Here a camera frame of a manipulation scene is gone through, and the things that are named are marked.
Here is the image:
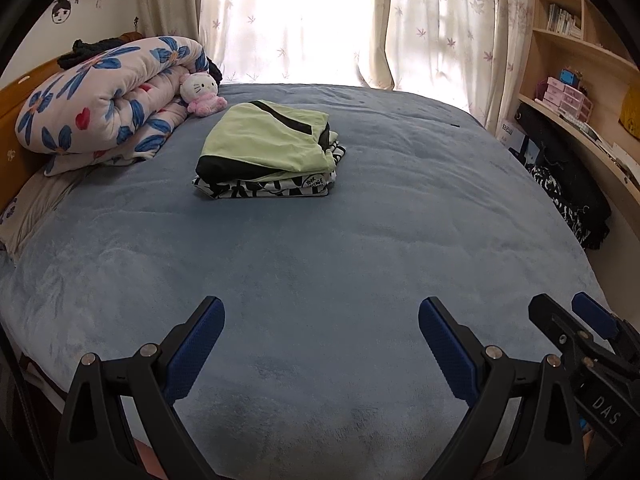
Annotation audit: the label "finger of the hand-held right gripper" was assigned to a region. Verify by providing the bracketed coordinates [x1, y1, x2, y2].
[528, 294, 601, 361]
[571, 291, 640, 361]

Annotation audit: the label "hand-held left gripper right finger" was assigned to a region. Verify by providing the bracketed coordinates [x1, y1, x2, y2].
[418, 296, 586, 480]

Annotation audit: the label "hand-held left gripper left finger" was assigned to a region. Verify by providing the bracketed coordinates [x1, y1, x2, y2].
[59, 296, 226, 480]

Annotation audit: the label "green and black hooded jacket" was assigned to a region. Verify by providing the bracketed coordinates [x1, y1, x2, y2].
[196, 101, 341, 182]

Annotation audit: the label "black and white patterned cloth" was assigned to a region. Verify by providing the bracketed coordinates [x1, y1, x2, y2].
[525, 162, 591, 246]

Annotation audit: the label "blue-grey bed blanket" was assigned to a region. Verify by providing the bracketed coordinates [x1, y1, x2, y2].
[0, 82, 613, 480]

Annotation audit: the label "black bag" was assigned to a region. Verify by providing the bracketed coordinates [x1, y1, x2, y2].
[515, 102, 613, 251]

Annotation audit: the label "black and white printed garment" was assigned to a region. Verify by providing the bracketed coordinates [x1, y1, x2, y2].
[191, 142, 347, 200]

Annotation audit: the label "papers on shelf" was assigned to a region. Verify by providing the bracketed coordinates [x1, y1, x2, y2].
[565, 115, 640, 186]

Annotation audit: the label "white cardboard box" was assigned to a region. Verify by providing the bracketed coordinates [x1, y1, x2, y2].
[497, 115, 531, 151]

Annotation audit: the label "beige pillow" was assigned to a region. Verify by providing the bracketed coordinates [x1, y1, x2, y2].
[0, 167, 86, 256]

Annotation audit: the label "pink drawer organizer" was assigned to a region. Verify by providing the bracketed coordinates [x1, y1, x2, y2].
[542, 76, 593, 123]

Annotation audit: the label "white cat plush toy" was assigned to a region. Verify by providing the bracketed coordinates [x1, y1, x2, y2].
[179, 72, 228, 118]

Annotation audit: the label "wooden shelf unit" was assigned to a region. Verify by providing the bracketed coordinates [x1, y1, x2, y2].
[492, 0, 640, 261]

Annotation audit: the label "floral rolled quilt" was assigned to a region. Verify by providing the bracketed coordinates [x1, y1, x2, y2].
[15, 36, 211, 177]

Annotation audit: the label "row of books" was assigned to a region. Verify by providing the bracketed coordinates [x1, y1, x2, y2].
[546, 4, 583, 38]

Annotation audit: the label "wooden headboard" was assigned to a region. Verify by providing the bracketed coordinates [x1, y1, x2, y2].
[0, 32, 146, 211]

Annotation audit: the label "floral sheer curtain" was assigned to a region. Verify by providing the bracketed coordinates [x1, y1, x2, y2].
[355, 0, 536, 131]
[135, 0, 236, 83]

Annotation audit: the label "dark cloth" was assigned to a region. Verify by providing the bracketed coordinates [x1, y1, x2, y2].
[56, 37, 223, 86]

